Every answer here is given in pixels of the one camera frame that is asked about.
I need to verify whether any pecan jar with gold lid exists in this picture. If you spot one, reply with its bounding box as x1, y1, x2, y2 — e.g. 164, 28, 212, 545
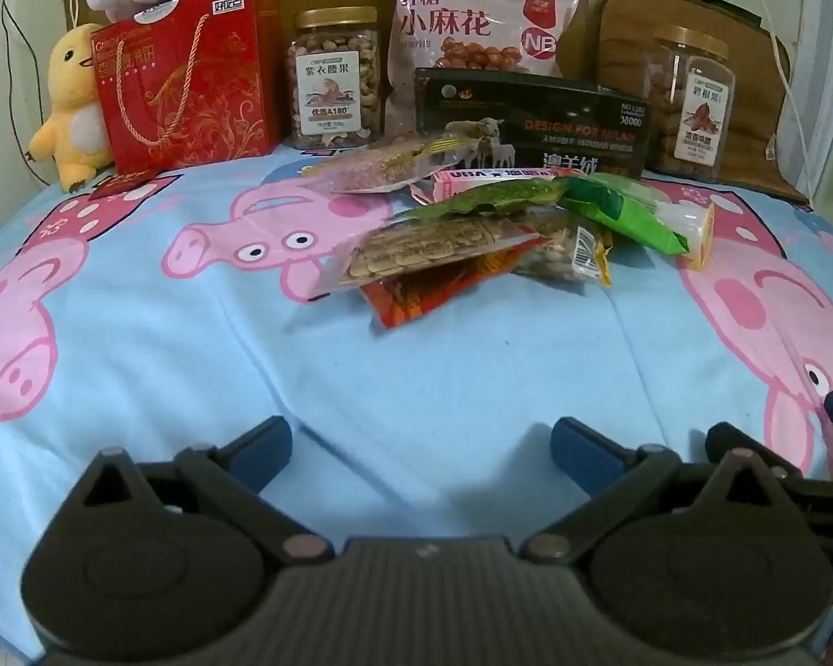
645, 24, 737, 185

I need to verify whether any red orange snack packet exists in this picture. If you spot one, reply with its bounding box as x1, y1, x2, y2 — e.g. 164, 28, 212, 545
361, 250, 529, 330

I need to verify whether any pig printed blue blanket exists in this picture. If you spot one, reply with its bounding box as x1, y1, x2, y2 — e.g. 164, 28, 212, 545
0, 145, 833, 639

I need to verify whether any clear pink cake packet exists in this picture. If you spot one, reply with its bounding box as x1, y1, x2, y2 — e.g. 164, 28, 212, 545
302, 137, 476, 194

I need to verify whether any red gift box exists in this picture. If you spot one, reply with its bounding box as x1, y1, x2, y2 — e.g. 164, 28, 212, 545
90, 0, 282, 178

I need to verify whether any brown cushion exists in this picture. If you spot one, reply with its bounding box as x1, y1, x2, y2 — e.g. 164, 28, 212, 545
592, 0, 813, 205

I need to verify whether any large pink snack bag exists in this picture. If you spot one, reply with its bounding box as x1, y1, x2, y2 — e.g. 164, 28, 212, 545
378, 0, 583, 147

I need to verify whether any yellow plush duck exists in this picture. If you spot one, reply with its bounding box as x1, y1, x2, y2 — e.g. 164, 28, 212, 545
28, 21, 116, 194

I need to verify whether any bright green snack packet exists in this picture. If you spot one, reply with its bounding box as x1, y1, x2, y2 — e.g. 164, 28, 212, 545
559, 173, 691, 255

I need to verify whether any black box with sheep print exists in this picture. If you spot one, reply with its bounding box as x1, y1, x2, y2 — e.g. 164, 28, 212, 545
414, 68, 652, 181

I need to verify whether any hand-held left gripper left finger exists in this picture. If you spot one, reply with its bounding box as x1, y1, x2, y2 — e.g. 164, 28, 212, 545
62, 416, 334, 563

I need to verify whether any small red card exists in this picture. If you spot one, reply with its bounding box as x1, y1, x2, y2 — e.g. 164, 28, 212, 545
89, 172, 157, 204

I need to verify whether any pink white snack packet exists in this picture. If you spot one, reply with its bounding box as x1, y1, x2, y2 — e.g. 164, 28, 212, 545
432, 168, 563, 205

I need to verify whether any white cable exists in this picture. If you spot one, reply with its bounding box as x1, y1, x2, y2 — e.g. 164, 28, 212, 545
694, 0, 796, 160

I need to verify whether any cashew jar with gold lid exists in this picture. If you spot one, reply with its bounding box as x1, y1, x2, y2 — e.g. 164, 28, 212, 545
284, 7, 383, 152

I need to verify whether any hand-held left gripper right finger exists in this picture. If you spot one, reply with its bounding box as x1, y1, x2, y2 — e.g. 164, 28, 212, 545
524, 416, 806, 563

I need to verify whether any olive green snack packet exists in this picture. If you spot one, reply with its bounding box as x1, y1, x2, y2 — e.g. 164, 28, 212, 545
395, 179, 570, 223

